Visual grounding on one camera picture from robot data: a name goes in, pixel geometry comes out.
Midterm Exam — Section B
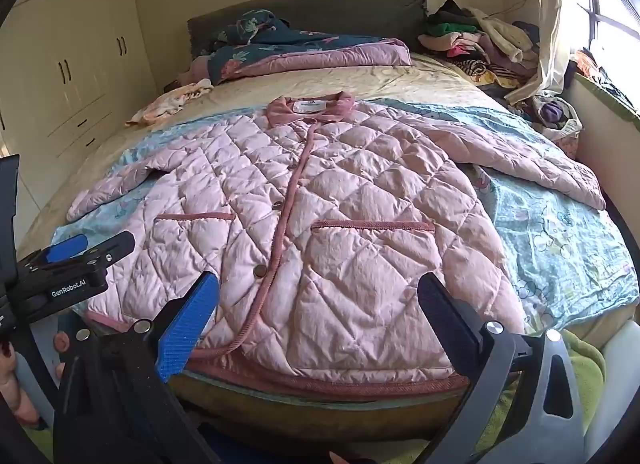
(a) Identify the cream curtain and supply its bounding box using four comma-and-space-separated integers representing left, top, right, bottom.
505, 0, 596, 105

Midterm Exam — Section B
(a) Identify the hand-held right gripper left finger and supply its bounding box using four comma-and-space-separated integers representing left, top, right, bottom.
52, 271, 221, 464

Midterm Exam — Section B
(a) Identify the bag of clothes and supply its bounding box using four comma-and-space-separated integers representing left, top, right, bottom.
517, 94, 583, 145

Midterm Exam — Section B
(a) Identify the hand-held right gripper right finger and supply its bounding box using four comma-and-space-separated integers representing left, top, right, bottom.
417, 273, 585, 464

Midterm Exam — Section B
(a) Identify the pink crumpled cloth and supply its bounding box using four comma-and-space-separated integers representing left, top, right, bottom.
190, 55, 217, 79

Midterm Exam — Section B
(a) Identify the pile of mixed clothes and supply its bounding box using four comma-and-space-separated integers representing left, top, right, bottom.
417, 0, 543, 90

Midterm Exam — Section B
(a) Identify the cream wardrobe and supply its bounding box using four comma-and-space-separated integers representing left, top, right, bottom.
0, 0, 166, 205

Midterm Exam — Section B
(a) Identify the dark floral quilt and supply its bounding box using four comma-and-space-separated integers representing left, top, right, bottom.
190, 9, 413, 85

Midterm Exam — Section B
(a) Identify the pink quilted jacket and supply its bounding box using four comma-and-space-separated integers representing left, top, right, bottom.
66, 90, 607, 387

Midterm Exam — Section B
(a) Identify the blue cartoon printed blanket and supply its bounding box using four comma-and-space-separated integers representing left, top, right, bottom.
50, 96, 640, 335

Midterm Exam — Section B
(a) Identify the green fleece cloth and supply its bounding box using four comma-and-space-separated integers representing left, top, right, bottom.
475, 329, 608, 464

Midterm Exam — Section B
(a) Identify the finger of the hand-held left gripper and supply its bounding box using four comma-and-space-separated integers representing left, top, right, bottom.
17, 233, 90, 271
75, 230, 137, 270

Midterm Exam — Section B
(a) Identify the person's left hand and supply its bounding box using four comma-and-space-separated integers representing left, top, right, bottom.
0, 341, 43, 429

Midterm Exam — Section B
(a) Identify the window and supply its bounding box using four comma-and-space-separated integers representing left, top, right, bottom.
555, 0, 640, 115

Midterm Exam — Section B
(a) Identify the orange white floral garment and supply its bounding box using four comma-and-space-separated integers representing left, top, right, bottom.
125, 78, 215, 126

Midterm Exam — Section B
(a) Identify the patterned cloth on windowsill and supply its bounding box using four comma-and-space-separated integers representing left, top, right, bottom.
567, 46, 640, 120

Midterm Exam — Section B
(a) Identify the grey padded headboard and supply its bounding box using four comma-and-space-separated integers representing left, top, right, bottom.
186, 0, 428, 57

